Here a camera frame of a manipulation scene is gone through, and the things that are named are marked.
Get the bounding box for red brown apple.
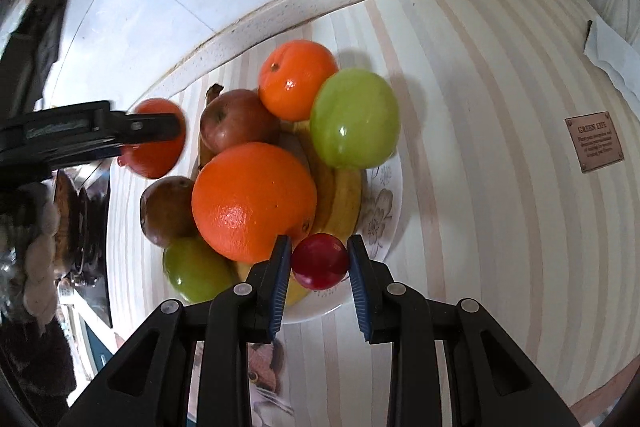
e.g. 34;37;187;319
213;89;280;155

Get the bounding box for cat print mat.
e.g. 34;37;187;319
192;336;296;427

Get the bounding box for white floral plate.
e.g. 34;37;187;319
282;153;402;324

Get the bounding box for brown label patch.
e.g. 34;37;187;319
565;112;625;173

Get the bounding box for white folded paper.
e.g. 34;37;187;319
584;16;640;117

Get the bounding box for green apple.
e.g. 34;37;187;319
163;236;235;303
309;68;401;170

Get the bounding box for long spotted banana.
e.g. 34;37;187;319
198;83;224;169

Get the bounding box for steel pot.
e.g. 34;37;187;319
53;170;108;287

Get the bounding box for large orange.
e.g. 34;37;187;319
191;142;317;265

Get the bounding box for dark brown apple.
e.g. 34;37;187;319
140;176;198;248

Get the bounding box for short yellow banana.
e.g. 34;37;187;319
234;118;364;308

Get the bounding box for small mandarin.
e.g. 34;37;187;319
117;98;186;180
258;39;338;122

